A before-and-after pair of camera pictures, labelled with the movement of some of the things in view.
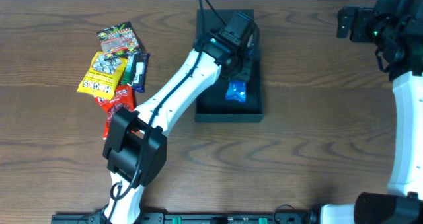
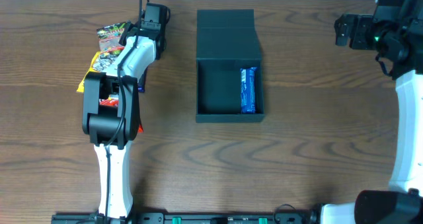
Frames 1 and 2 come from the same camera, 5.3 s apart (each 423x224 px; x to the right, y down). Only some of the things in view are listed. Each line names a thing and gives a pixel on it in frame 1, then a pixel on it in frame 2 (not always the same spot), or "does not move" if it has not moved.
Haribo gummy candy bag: [119, 39] does not move
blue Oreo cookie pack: [236, 90] to [248, 77]
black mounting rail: [193, 218] does not move
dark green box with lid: [212, 106] does not move
